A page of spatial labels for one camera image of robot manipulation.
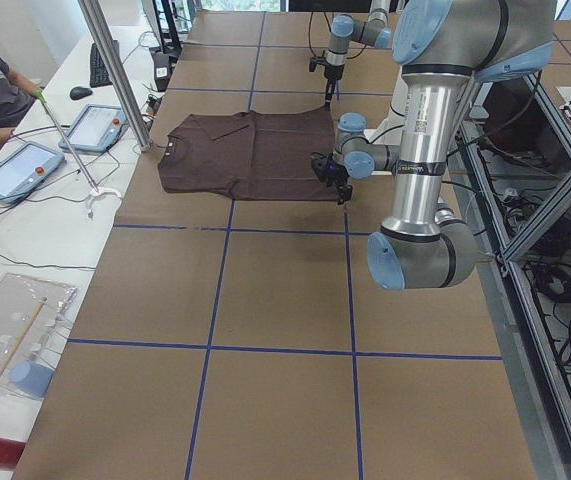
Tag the black computer mouse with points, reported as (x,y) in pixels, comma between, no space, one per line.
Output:
(79,92)

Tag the light blue cap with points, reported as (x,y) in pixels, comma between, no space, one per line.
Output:
(31,378)

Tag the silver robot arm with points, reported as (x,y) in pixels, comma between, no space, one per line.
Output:
(344,29)
(446,50)

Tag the metal rod white stand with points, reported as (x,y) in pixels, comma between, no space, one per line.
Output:
(96,191)

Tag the black electronics box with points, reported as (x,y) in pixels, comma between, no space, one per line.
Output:
(162,70)

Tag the dark brown t-shirt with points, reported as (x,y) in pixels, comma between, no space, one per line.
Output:
(250,156)

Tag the aluminium side frame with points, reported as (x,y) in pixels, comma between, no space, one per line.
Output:
(514,152)

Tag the wooden stick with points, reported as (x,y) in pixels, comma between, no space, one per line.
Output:
(15,345)

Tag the clear plastic sheet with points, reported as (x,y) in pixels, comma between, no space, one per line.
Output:
(43,344)

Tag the black keyboard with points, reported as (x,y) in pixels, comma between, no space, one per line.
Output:
(99,74)

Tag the blue tape line crosswise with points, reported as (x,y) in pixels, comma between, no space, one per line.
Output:
(293,351)

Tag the near teach pendant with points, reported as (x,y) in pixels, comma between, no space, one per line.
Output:
(25,169)

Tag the far teach pendant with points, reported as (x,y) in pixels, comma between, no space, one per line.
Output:
(97,128)

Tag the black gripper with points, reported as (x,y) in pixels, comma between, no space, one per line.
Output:
(339,180)
(333,73)

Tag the teach pendant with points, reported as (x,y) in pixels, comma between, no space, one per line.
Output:
(25,169)
(97,128)

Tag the aluminium frame post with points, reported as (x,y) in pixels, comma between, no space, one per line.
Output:
(102,37)

